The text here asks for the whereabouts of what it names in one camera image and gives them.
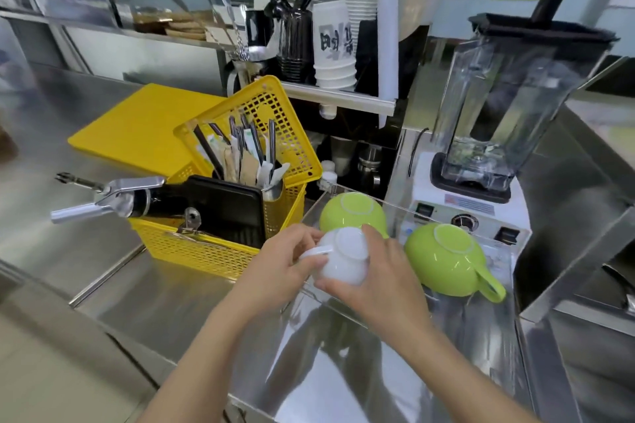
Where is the person's right hand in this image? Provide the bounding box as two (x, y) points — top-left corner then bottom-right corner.
(314, 223), (438, 345)

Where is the person's left hand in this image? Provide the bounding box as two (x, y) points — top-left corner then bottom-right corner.
(237, 223), (329, 319)

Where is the white ceramic cup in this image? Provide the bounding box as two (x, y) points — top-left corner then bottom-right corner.
(298, 227), (371, 287)

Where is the person's left forearm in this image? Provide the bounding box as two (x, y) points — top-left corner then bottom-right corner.
(138, 298), (269, 423)

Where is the person's right forearm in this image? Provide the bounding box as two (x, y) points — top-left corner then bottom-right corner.
(397, 323), (542, 423)

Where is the green ceramic cup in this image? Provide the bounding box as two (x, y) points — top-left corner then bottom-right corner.
(404, 223), (507, 304)
(319, 192), (389, 239)

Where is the small metal cutlery holder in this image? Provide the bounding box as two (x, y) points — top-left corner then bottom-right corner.
(260, 179), (285, 203)

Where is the small white bottle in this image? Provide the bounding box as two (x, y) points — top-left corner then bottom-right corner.
(319, 160), (338, 191)

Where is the black plastic tray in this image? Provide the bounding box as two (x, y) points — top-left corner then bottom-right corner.
(185, 175), (267, 250)

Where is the metal milk jug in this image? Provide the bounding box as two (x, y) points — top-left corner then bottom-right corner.
(357, 142), (383, 189)

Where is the bunch of cutlery and packets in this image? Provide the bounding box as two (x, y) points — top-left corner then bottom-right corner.
(192, 113), (291, 189)

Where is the yellow plastic basket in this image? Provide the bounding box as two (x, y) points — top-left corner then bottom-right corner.
(128, 75), (323, 282)

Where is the metal clip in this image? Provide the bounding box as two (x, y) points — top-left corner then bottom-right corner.
(176, 208), (202, 235)

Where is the clear acrylic tray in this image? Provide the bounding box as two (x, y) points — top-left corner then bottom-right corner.
(299, 184), (518, 339)

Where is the white blender base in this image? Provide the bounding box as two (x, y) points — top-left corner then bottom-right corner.
(397, 150), (532, 260)

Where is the metal shelf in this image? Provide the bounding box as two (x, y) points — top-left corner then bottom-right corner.
(279, 80), (398, 117)

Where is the black cream whipper silver head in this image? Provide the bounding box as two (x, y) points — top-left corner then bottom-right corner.
(50, 172), (199, 225)

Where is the metal pitcher with utensils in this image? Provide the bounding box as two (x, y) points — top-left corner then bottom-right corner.
(216, 0), (265, 99)

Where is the stack of black cups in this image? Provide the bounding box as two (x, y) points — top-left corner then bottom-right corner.
(277, 8), (315, 84)

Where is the yellow cutting board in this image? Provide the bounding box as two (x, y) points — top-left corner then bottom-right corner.
(67, 83), (230, 178)

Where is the stack of printed paper cups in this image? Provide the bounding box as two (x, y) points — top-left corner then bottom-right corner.
(312, 0), (358, 91)

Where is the white sleeve of lids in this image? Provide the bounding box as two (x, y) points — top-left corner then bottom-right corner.
(376, 0), (401, 129)

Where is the clear blender jar black lid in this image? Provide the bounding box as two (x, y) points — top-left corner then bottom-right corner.
(430, 13), (619, 205)

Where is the blender power cable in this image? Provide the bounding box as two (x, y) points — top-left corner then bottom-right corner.
(407, 127), (430, 178)

